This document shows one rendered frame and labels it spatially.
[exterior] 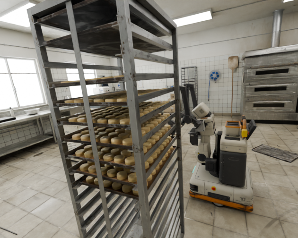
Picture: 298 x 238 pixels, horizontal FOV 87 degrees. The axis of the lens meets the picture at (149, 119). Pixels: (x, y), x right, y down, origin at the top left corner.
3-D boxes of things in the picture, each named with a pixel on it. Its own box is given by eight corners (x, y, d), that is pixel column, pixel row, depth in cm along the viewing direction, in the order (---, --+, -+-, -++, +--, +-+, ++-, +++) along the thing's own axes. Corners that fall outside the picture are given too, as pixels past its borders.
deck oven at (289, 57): (241, 125, 457) (245, 51, 409) (238, 115, 562) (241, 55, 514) (314, 128, 390) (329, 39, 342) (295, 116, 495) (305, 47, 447)
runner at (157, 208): (175, 168, 130) (175, 165, 129) (179, 168, 129) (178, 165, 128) (138, 239, 74) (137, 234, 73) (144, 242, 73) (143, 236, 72)
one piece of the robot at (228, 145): (242, 172, 215) (246, 112, 195) (245, 199, 168) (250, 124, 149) (215, 167, 231) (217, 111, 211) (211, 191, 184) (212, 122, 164)
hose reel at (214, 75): (220, 100, 577) (221, 69, 551) (220, 101, 562) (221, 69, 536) (208, 100, 595) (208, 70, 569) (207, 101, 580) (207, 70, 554)
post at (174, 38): (181, 232, 144) (172, 25, 104) (185, 233, 143) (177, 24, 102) (180, 234, 141) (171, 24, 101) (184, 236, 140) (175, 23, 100)
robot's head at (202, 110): (211, 109, 197) (202, 100, 199) (208, 113, 179) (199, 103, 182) (202, 116, 205) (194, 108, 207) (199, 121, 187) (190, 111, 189)
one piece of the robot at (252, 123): (243, 134, 195) (253, 119, 185) (245, 146, 164) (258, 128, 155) (234, 130, 198) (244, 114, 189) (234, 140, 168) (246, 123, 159)
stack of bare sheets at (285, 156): (301, 156, 273) (301, 154, 272) (290, 163, 255) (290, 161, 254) (262, 145, 325) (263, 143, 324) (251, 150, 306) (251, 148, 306)
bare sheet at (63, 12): (119, 45, 120) (118, 43, 120) (170, 34, 103) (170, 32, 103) (38, 23, 68) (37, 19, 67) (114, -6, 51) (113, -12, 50)
